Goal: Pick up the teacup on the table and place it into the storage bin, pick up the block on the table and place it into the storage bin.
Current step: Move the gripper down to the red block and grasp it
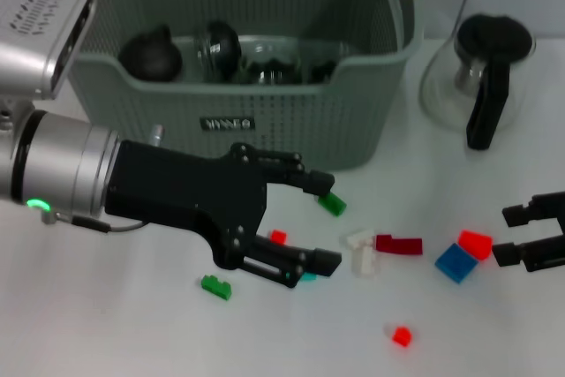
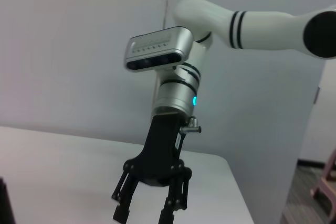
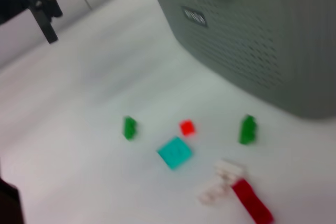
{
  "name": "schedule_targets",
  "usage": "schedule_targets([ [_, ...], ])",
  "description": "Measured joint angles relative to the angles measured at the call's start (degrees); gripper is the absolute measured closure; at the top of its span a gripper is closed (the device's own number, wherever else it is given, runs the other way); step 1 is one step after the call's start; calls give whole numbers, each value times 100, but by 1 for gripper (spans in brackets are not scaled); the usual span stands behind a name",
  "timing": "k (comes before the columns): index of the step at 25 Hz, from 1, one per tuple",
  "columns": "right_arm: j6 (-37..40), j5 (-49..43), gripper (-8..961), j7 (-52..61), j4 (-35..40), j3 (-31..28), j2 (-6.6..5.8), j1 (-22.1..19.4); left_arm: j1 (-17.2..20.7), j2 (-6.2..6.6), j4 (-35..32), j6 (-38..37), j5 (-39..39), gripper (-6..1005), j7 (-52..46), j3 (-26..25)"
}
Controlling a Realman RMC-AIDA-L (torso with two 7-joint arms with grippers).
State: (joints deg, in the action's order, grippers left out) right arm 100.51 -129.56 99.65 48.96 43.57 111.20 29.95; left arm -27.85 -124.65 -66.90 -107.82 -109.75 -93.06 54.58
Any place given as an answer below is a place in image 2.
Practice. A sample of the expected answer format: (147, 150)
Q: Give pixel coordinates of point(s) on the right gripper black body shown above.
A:
(162, 155)

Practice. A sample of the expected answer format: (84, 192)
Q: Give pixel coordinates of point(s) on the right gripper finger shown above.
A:
(123, 203)
(176, 197)

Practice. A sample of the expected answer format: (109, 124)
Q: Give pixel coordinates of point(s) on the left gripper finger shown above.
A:
(4, 203)

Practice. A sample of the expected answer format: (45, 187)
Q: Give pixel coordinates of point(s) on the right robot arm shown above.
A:
(249, 30)

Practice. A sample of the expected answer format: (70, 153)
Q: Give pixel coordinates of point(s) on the pink wooden chair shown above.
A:
(328, 176)

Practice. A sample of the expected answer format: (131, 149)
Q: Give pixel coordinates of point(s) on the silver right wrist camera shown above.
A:
(157, 48)

